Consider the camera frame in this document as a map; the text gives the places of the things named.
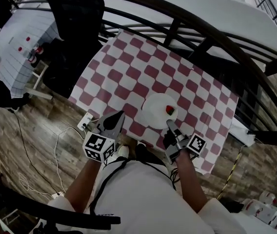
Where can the yellow black striped tape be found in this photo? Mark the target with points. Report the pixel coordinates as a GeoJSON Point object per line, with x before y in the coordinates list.
{"type": "Point", "coordinates": [231, 172]}

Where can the person's white shoe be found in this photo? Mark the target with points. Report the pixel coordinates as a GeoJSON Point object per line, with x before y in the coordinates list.
{"type": "Point", "coordinates": [124, 152]}

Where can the white tiled table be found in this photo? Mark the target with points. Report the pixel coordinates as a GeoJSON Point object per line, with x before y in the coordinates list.
{"type": "Point", "coordinates": [9, 64]}

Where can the black bag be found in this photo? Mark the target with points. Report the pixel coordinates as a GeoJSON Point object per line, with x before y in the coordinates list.
{"type": "Point", "coordinates": [232, 206]}

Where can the person's right forearm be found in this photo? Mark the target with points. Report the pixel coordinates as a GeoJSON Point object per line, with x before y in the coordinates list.
{"type": "Point", "coordinates": [192, 184]}

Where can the white power strip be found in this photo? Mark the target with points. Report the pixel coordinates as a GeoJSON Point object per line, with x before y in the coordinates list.
{"type": "Point", "coordinates": [58, 195]}
{"type": "Point", "coordinates": [85, 121]}

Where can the person's white shirt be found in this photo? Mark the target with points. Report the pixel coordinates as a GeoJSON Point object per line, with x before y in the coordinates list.
{"type": "Point", "coordinates": [141, 199]}

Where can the black curved bar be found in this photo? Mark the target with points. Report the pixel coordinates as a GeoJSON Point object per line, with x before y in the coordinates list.
{"type": "Point", "coordinates": [55, 213]}

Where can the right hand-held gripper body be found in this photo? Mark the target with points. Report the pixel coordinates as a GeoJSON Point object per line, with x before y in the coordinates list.
{"type": "Point", "coordinates": [195, 144]}

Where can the black jacket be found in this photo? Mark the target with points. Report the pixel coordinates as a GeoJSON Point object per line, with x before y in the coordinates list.
{"type": "Point", "coordinates": [4, 11]}

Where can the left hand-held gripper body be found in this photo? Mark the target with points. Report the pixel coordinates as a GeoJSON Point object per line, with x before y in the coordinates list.
{"type": "Point", "coordinates": [98, 146]}

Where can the black mesh office chair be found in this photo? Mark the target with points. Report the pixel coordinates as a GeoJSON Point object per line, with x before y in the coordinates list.
{"type": "Point", "coordinates": [77, 16]}

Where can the red white checkered table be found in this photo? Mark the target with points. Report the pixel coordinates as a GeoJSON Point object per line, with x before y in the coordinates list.
{"type": "Point", "coordinates": [133, 64]}

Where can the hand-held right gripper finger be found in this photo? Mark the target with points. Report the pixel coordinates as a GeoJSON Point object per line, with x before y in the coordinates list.
{"type": "Point", "coordinates": [173, 129]}
{"type": "Point", "coordinates": [168, 141]}

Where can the person's black trousers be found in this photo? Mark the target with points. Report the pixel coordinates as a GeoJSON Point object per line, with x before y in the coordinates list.
{"type": "Point", "coordinates": [148, 155]}

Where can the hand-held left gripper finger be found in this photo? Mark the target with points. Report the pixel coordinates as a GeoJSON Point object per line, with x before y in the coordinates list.
{"type": "Point", "coordinates": [104, 123]}
{"type": "Point", "coordinates": [117, 130]}

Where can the white round plate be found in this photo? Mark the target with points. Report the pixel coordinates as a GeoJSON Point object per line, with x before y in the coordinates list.
{"type": "Point", "coordinates": [155, 111]}

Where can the person's left forearm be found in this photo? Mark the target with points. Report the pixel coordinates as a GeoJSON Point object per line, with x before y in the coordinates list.
{"type": "Point", "coordinates": [82, 184]}

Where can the small red fruit piece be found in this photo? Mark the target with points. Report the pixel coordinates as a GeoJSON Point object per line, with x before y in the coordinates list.
{"type": "Point", "coordinates": [169, 110]}

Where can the red label water bottle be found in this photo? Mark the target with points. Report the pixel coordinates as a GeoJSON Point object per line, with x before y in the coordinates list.
{"type": "Point", "coordinates": [37, 48]}
{"type": "Point", "coordinates": [31, 57]}

